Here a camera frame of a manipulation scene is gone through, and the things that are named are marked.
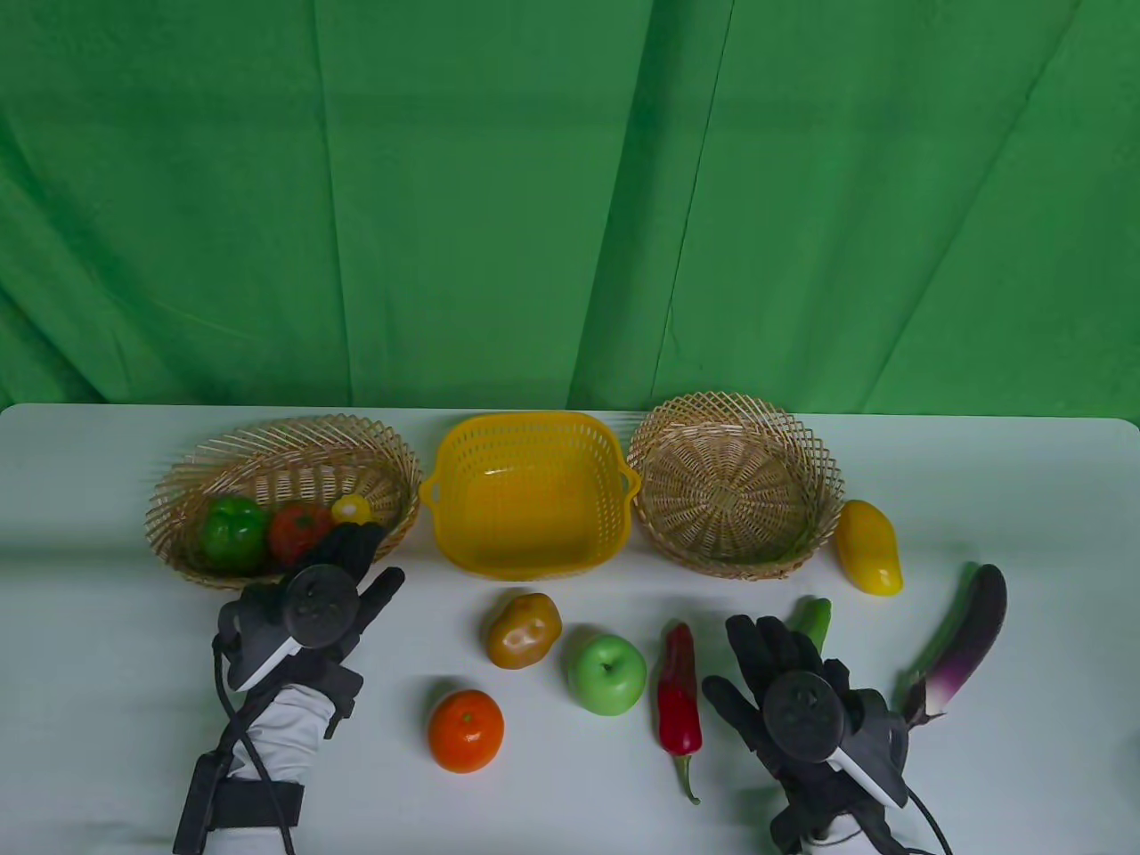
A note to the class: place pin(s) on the person's right hand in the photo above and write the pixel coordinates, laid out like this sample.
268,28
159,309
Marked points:
775,650

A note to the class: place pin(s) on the person's left hand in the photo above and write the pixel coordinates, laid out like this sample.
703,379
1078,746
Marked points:
352,548

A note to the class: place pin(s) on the small yellow pepper object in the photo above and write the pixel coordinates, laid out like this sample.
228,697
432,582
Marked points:
350,508

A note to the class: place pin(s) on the long green pepper object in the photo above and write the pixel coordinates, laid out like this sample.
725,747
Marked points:
815,616

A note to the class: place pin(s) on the red tomato object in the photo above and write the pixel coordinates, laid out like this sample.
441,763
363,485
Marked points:
298,533

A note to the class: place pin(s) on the red chili pepper object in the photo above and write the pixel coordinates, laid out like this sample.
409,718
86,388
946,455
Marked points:
679,704

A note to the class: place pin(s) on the oval wicker basket container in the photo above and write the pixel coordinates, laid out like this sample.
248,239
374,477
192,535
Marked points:
294,445

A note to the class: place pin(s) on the green bell pepper object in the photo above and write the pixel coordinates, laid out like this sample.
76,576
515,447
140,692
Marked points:
233,533

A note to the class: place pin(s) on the yellow mango object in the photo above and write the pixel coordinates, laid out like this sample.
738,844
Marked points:
868,548

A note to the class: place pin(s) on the round wicker basket container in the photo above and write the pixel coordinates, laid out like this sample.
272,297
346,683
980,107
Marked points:
730,490

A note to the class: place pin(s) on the green apple object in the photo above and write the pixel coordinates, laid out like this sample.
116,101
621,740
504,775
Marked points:
606,675

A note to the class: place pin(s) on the yellow plastic basket container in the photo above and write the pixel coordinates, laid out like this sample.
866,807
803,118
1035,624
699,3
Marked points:
525,508

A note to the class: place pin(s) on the brown potato object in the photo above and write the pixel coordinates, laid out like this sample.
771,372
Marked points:
524,632

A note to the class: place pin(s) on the purple eggplant object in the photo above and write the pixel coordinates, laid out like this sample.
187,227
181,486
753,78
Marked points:
966,641

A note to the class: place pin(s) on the orange fruit object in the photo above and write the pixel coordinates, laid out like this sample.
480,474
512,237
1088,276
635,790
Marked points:
466,730

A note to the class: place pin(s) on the person's left forearm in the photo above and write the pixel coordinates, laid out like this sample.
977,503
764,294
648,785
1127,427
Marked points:
285,739

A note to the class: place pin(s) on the green background cloth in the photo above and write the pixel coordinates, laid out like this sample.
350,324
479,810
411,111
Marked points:
534,178

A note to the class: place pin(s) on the round grey left hand tracker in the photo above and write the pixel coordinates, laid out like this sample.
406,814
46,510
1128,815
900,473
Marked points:
322,606

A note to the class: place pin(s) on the round grey hand tracker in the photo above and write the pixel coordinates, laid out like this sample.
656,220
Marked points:
322,606
803,717

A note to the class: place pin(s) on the round grey right hand tracker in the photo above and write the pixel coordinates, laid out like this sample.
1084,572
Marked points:
803,717

